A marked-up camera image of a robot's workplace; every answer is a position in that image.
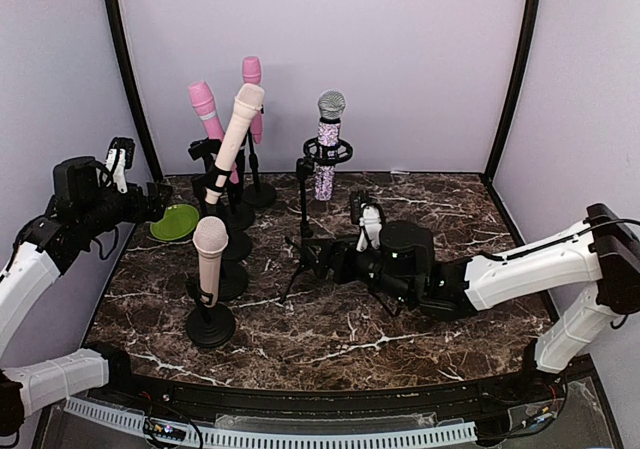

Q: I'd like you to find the black clip mic stand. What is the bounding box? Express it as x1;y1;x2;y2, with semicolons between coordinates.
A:
188;138;255;231

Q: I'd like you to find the purple rhinestone microphone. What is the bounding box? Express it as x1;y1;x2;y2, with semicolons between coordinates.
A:
314;90;346;202

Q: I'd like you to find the tall beige microphone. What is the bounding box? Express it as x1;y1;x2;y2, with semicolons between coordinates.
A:
205;83;265;205

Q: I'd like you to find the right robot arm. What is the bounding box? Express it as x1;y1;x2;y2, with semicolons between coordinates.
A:
298;202;639;403

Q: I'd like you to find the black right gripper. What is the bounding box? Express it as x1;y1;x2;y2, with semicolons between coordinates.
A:
302;232;416;306

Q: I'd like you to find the back round-base mic stand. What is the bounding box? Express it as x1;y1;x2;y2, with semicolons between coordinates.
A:
243;111;277;208

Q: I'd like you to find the pink microphone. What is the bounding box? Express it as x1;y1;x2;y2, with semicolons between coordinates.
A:
187;80;240;185
241;56;264;145

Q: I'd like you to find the black tripod mic stand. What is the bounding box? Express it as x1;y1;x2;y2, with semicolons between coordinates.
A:
279;137;353;304

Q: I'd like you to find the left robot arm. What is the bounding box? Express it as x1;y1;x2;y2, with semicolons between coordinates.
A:
1;149;172;435

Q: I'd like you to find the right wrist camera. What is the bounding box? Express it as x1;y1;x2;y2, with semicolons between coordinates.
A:
349;190;384;252

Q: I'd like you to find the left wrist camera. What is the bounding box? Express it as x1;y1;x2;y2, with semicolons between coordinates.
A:
104;137;135;194

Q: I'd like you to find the back pink microphone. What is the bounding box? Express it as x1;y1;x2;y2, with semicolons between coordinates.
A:
241;56;264;145

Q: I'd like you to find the green round plate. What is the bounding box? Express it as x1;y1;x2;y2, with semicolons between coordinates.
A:
150;204;200;242

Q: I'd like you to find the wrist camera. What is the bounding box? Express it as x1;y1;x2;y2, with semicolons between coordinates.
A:
104;137;135;194
349;190;384;252

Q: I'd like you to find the round-base stand of tall beige mic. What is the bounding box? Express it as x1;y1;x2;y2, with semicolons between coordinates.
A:
191;160;248;302

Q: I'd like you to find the white slotted cable duct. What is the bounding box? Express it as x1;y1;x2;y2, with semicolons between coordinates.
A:
64;397;477;448

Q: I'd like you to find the black front rail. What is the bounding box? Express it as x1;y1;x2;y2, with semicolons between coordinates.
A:
59;353;591;428

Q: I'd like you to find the beige microphone round head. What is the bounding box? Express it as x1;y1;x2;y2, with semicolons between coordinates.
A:
192;216;228;307

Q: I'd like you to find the front pink microphone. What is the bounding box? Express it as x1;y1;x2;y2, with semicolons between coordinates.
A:
187;80;240;185

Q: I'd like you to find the front round-base mic stand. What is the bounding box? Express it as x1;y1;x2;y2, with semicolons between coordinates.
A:
186;279;236;349

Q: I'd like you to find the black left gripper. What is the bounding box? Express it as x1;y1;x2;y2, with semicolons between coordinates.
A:
79;181;172;238

